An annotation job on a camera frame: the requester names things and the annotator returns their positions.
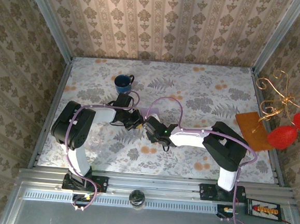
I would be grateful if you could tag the clear drinking glass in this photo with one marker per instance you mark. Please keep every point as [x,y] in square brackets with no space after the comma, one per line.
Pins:
[94,142]

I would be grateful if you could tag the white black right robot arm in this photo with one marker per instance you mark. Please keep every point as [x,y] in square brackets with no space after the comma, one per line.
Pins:
[225,149]

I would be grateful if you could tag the aluminium frame post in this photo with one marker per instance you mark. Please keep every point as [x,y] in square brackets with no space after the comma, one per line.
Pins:
[49,18]
[278,36]

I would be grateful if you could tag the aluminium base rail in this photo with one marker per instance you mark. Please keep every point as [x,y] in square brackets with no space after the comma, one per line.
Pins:
[154,186]

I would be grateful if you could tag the aluminium frame side rail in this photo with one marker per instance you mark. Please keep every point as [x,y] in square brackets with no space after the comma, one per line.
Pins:
[51,114]
[278,168]

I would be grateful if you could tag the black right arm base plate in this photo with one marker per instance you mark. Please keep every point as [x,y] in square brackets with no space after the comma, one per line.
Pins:
[207,191]

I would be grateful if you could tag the black round knob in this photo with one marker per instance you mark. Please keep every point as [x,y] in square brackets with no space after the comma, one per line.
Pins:
[136,197]

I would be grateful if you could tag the large red egg ornament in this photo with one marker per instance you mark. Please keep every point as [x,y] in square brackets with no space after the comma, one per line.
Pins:
[281,136]

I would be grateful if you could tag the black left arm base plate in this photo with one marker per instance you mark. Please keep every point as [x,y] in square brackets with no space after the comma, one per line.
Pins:
[102,183]

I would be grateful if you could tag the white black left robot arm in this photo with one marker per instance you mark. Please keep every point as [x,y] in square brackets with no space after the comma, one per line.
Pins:
[70,131]

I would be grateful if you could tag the small black circuit board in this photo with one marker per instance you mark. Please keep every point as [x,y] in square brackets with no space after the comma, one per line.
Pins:
[226,211]
[80,199]

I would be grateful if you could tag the brown wooden board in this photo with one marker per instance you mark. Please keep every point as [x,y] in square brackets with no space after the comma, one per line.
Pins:
[252,130]

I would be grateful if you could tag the black power distribution board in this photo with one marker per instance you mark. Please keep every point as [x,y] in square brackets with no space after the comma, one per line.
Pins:
[262,214]

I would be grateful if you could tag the dark blue mug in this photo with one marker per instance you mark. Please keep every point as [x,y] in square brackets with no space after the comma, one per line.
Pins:
[122,85]

